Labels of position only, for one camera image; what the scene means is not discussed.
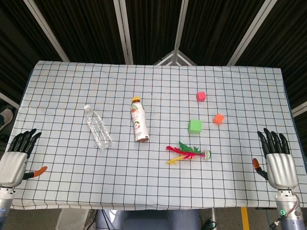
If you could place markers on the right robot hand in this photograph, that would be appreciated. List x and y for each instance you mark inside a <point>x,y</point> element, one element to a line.
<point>281,167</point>

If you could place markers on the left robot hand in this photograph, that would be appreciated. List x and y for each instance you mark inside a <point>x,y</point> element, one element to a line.
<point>13,163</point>

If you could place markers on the orange foam cube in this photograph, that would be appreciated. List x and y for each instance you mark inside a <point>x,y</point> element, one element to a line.
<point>218,119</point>

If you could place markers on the checked white tablecloth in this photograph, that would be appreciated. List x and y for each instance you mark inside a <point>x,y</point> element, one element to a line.
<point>153,167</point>

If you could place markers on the yellow capped drink bottle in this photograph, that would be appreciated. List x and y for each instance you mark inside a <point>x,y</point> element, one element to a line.
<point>139,122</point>

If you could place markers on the colourful feather shuttlecock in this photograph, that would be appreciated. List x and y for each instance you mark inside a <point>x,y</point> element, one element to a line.
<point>185,153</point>

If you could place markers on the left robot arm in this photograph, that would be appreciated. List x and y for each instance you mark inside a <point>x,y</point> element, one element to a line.
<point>5,203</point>

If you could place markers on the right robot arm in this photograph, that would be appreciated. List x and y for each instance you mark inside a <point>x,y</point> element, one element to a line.
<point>290,208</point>

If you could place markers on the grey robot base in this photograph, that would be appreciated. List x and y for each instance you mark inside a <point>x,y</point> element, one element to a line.
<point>148,220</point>

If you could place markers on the red foam cube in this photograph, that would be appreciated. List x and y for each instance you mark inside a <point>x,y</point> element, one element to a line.
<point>201,96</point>

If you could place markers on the clear plastic water bottle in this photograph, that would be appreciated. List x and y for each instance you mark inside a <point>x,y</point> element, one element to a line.
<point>97,127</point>

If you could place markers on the green foam cube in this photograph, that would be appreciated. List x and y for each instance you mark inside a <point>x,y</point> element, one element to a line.
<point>195,126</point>

